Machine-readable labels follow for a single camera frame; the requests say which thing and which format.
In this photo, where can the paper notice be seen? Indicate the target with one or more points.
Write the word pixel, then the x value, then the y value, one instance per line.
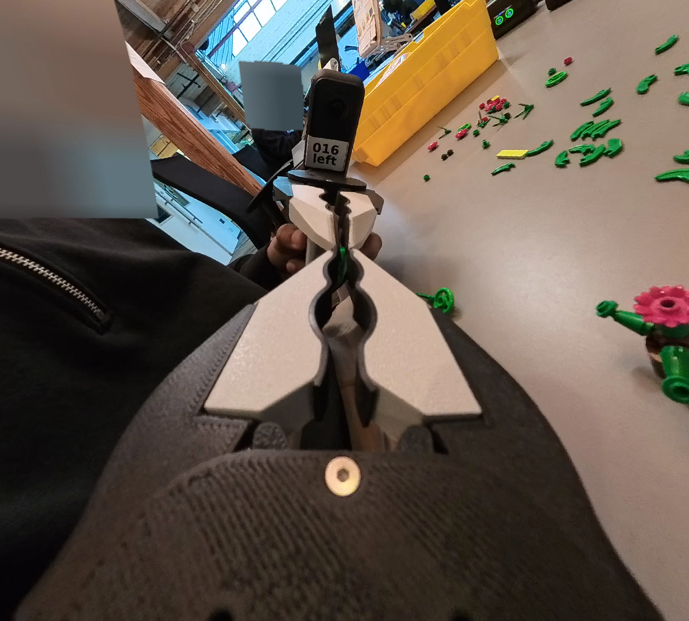
pixel 140 64

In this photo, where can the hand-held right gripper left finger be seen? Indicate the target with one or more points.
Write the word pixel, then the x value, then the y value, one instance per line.
pixel 269 357

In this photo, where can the wooden ceiling beam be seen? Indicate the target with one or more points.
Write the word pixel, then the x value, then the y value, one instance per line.
pixel 188 131

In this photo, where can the pile of small flower pieces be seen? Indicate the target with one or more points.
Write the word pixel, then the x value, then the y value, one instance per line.
pixel 492 105

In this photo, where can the stacked yellow plastic bins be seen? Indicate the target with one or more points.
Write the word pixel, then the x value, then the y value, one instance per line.
pixel 430 77

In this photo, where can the green wheel stem piece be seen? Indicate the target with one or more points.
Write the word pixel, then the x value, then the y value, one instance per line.
pixel 443 300

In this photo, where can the single green leaf piece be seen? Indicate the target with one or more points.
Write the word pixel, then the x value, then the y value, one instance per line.
pixel 343 260

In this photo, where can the person's left hand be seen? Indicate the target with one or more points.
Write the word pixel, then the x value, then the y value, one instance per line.
pixel 288 249

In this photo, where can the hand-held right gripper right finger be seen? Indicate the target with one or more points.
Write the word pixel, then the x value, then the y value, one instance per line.
pixel 420 357

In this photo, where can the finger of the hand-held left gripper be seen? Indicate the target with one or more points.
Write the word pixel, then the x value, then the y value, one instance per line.
pixel 359 217
pixel 312 217

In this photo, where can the person's black jacket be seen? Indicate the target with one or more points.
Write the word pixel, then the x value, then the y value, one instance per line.
pixel 80 362

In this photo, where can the small brick flower plant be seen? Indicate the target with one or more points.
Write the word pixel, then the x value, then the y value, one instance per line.
pixel 667 308

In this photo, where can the scattered green leaf pieces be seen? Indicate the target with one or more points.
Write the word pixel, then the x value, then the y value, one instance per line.
pixel 595 130

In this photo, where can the black charger with green lights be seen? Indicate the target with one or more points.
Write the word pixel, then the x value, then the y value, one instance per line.
pixel 508 7

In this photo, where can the person's left forearm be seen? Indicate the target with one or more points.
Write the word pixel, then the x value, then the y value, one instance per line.
pixel 253 268

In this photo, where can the yellow flat brick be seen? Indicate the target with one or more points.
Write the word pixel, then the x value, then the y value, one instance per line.
pixel 512 153

